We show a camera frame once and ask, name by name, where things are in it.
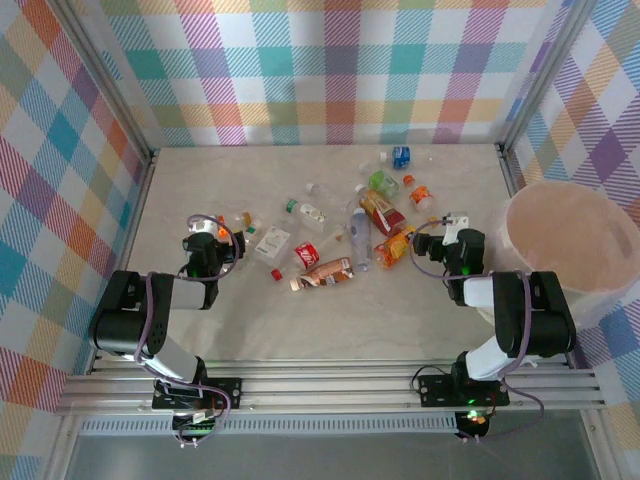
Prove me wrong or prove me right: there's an orange label orange cap bottle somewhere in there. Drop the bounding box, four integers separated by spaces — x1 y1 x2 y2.
402 173 436 212

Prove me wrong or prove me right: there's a clear water bottle blue cap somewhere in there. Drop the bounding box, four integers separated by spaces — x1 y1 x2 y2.
349 206 374 274

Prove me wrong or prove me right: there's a red label cola bottle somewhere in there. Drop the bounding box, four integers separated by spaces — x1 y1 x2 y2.
269 225 351 282

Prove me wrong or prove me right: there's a green cap clear plastic bottle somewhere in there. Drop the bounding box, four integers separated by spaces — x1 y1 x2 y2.
283 198 330 232

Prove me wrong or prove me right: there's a white round waste bin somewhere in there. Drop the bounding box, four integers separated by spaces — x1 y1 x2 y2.
477 180 640 329

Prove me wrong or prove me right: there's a clear bottle amber cap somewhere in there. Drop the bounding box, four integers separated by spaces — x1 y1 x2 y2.
234 211 265 242

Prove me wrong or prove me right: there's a clear bottle white label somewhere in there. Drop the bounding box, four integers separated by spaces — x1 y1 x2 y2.
248 224 293 267

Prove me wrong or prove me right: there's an orange juice bottle black label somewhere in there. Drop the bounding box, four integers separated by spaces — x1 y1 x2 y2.
373 225 418 272

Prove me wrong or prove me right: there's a lime green label bottle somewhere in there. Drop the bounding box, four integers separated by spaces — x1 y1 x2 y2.
368 169 402 198

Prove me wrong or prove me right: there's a clear bottle white cap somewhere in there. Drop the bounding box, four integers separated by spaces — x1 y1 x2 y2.
344 183 369 217
305 181 347 207

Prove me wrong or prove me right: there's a blue label plastic bottle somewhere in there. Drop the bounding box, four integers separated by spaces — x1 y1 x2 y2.
378 145 414 169

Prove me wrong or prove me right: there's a brown label drink bottle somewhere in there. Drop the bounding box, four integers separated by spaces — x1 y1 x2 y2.
288 256 356 294

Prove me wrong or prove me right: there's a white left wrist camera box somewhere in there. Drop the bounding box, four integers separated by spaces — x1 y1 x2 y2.
191 215 222 235

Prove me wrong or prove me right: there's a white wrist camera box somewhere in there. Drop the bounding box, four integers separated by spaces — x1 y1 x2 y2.
191 215 222 235
442 211 472 246

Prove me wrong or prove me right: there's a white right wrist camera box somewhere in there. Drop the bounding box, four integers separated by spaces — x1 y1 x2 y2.
442 211 472 246

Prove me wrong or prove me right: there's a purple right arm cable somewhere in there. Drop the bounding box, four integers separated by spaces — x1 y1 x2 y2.
409 218 546 444

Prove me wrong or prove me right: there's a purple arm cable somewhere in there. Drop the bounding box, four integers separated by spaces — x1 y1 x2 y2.
133 213 234 448
409 218 546 444

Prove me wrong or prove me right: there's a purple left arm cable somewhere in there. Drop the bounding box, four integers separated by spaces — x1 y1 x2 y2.
133 213 234 448

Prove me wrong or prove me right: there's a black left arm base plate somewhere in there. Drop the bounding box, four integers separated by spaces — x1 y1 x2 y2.
151 377 244 412

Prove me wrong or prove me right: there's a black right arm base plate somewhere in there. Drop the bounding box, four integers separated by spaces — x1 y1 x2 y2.
417 372 511 408

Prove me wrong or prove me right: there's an aluminium front mounting rail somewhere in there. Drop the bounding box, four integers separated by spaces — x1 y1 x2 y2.
54 357 607 417

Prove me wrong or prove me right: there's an aluminium corner post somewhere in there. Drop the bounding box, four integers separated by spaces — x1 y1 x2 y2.
498 0 599 151
53 0 157 169

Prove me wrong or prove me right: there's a grey slotted cable duct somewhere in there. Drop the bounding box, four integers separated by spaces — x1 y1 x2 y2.
79 417 460 437

